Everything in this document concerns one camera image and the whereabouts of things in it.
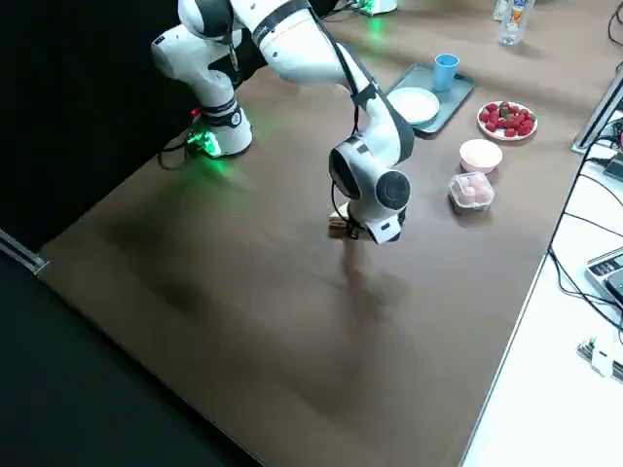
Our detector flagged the triangular sandwich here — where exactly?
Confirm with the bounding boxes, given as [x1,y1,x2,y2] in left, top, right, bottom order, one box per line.
[326,206,359,240]

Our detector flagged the white round plate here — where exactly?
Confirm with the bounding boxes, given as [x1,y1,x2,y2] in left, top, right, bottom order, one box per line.
[387,86,442,126]

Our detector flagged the grey rectangular tray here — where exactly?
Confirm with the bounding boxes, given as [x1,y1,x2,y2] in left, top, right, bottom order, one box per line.
[384,61,477,136]

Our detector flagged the blue plastic cup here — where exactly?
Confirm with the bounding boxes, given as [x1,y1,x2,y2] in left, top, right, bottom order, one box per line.
[433,53,461,93]

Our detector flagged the white plate with strawberries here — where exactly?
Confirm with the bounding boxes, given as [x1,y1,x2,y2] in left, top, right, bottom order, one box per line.
[476,100,539,142]

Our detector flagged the clear plastic egg box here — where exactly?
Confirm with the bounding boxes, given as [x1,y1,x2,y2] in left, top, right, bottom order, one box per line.
[447,170,496,216]

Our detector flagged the pink bowl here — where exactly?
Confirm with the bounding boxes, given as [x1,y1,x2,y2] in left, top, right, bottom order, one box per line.
[458,138,504,175]

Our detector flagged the grey device with buttons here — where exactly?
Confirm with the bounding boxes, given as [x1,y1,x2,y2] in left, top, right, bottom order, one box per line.
[583,246,623,305]

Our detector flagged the clear bottle blue cap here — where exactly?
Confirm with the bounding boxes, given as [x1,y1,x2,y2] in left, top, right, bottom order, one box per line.
[496,0,531,48]

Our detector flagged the dark flat device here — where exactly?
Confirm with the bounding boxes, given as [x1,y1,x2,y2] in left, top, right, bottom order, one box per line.
[602,151,623,182]

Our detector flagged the white power adapter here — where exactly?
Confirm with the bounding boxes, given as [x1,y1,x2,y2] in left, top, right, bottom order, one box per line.
[576,334,623,379]

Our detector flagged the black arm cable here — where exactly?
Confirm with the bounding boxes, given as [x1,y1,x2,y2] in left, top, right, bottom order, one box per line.
[226,9,385,223]

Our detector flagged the black looped foot cable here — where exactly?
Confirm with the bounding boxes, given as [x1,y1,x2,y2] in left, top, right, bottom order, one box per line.
[159,133,196,171]

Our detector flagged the long black cable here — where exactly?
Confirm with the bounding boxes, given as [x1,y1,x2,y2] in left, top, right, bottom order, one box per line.
[548,138,623,332]

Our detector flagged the thin black cable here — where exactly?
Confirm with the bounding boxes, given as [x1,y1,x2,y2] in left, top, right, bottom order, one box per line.
[559,211,623,231]

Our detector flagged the aluminium rail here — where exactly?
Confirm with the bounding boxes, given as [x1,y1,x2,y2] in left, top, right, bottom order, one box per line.
[569,65,623,156]

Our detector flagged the curved black cable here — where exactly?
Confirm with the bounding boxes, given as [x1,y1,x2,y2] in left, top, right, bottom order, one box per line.
[605,0,623,50]

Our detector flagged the aluminium frame corner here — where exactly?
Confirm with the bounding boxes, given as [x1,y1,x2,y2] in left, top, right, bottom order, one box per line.
[0,227,51,277]

